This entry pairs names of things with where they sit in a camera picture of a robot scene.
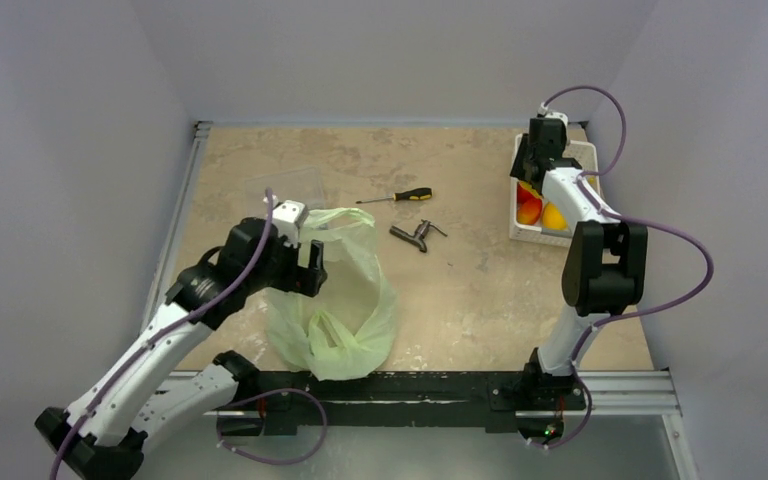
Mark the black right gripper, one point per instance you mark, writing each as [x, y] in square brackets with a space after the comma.
[529, 168]

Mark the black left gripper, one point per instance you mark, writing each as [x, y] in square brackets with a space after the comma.
[305, 280]

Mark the red fake fruit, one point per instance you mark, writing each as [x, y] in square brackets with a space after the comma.
[529, 205]

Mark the green plastic bag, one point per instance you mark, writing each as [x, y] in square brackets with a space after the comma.
[348, 329]

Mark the yellow fake lemon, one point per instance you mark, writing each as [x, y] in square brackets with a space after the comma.
[552, 218]

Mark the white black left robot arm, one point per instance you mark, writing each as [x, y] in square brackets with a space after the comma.
[106, 433]

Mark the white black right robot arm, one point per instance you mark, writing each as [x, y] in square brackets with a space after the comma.
[605, 265]

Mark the clear plastic screw box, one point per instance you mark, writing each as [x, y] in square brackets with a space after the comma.
[303, 185]

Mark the grey metal faucet tap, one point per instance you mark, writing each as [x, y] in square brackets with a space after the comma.
[417, 237]

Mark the yellow black screwdriver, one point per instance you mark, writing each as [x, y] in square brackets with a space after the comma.
[417, 194]

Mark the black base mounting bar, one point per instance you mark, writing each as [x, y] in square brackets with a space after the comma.
[279, 402]

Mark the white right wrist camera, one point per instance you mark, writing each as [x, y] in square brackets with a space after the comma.
[544, 111]

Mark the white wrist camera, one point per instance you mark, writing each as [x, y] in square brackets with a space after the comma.
[289, 217]
[544, 111]

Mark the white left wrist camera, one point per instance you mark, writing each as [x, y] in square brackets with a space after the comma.
[289, 217]

